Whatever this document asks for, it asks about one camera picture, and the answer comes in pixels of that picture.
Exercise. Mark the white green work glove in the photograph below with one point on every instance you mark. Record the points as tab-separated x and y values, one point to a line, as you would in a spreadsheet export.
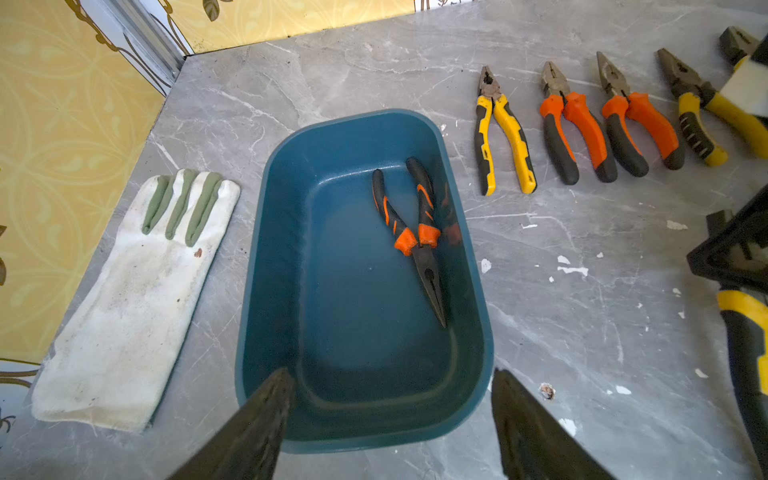
112	360

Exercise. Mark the orange black upside-down long-nose pliers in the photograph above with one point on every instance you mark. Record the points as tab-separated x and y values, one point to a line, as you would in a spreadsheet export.
418	244

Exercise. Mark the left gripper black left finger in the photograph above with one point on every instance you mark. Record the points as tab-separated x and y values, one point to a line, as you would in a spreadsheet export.
248	445

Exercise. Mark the teal storage box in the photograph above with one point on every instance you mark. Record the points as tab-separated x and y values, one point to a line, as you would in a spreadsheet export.
330	298

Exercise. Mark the yellow black deli pliers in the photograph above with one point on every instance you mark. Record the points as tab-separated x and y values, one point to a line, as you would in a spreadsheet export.
745	319

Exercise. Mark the yellow black long-nose pliers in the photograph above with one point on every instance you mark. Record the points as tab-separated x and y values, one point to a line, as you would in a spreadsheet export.
694	95

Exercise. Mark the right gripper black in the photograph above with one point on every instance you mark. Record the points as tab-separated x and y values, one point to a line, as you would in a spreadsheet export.
735	252

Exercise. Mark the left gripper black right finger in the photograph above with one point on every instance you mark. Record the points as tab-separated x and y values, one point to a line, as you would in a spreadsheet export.
533	445

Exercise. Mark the yellow black combination pliers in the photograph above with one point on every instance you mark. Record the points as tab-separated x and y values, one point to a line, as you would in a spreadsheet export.
737	45

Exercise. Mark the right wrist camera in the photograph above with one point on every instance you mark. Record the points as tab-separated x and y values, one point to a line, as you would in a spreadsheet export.
747	86

